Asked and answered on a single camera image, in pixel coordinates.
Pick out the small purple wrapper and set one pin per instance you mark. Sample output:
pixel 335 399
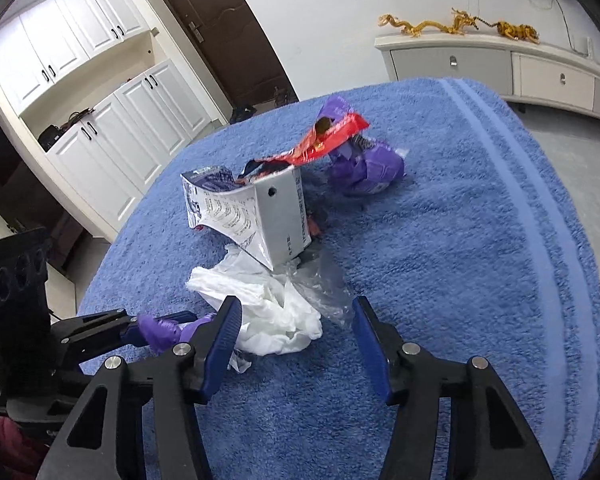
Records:
pixel 160 335

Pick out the golden tiger figurine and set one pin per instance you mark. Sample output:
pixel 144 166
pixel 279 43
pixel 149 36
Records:
pixel 517 31

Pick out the white plastic bag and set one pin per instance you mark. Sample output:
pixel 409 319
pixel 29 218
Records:
pixel 270 310

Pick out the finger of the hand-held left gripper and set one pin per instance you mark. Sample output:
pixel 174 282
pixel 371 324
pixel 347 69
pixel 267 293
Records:
pixel 180 318
pixel 100 330

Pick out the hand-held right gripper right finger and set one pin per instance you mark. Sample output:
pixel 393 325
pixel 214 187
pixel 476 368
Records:
pixel 372 345

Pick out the clear plastic film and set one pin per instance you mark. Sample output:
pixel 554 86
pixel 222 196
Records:
pixel 325 290

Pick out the purple snack wrapper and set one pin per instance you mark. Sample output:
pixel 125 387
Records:
pixel 375 165

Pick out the black bag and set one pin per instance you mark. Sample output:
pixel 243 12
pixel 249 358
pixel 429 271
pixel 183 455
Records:
pixel 51 137

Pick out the pair of brown boots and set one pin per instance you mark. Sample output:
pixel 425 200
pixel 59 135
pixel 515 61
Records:
pixel 282 96

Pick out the white power strip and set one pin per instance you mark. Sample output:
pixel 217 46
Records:
pixel 588 46

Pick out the person's left forearm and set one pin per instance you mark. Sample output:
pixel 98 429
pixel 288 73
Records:
pixel 5 445

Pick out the brown entrance door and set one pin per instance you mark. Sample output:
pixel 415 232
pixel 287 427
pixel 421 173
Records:
pixel 220 25

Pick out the white carton box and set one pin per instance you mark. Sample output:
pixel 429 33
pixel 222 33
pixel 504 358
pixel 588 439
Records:
pixel 280 220

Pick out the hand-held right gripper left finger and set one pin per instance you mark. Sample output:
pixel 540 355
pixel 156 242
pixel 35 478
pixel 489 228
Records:
pixel 220 345

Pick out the golden dragon figurine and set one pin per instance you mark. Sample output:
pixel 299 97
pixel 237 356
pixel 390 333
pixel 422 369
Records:
pixel 430 27

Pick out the blue towel blanket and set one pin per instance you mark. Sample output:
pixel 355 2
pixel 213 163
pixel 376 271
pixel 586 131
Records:
pixel 455 260

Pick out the white TV cabinet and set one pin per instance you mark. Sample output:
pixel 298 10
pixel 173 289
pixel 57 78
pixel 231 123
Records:
pixel 450 65

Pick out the red snack wrapper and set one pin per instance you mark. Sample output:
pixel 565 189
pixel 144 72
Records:
pixel 330 137

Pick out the pair of black shoes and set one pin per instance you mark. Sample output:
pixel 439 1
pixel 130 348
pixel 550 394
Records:
pixel 242 112

